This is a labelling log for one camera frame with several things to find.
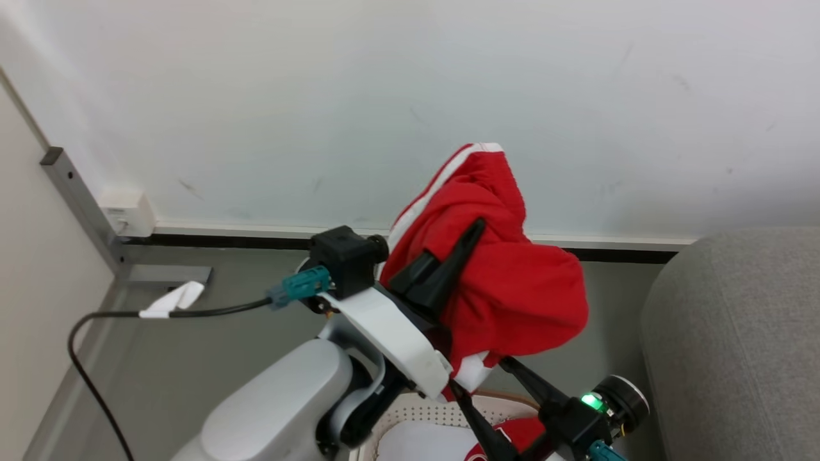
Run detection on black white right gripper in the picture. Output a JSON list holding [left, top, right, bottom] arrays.
[[448, 357, 651, 461]]

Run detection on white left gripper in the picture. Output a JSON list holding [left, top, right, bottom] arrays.
[[318, 219, 486, 399]]

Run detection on red garment with white trim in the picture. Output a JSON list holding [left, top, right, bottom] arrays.
[[378, 142, 590, 461]]

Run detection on white perforated laundry basket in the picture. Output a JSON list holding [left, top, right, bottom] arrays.
[[349, 391, 545, 461]]

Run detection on white cloth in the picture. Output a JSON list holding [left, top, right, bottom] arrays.
[[375, 423, 488, 461]]

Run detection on grey fabric sofa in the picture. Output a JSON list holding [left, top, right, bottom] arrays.
[[641, 227, 820, 461]]

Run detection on grey metal foot plate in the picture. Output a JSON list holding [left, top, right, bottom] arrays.
[[125, 264, 212, 287]]

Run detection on white cable label tag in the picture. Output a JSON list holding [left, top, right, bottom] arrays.
[[139, 280, 206, 319]]

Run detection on white wall socket box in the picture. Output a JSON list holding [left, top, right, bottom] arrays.
[[99, 187, 156, 239]]

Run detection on thin black cable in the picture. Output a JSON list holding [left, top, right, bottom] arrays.
[[67, 298, 276, 461]]

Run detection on grey metal frame post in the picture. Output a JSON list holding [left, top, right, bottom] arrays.
[[40, 147, 132, 282]]

